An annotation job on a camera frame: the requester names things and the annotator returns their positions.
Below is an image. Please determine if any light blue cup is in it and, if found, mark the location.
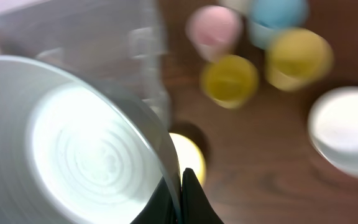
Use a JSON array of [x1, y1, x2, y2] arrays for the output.
[[247, 0, 309, 49]]

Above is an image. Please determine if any yellow cup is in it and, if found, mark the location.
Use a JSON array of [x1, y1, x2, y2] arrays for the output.
[[265, 28, 334, 91], [200, 55, 259, 109]]

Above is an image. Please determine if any yellow small bowl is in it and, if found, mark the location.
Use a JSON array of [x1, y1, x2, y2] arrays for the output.
[[170, 133, 206, 187]]

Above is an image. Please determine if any clear plastic storage container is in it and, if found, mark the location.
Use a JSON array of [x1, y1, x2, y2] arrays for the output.
[[0, 0, 170, 126]]

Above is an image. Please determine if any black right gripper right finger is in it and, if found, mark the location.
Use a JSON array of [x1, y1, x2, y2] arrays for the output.
[[181, 168, 223, 224]]

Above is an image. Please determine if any pink cup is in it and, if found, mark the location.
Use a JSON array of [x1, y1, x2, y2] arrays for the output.
[[185, 5, 243, 62]]

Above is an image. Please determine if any grey small bowl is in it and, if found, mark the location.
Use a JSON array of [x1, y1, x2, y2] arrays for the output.
[[0, 55, 182, 223]]

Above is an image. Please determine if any white small bowl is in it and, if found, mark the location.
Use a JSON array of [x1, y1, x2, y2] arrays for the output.
[[307, 86, 358, 178]]

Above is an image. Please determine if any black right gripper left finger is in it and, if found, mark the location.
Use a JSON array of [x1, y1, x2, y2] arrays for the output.
[[131, 178, 177, 224]]

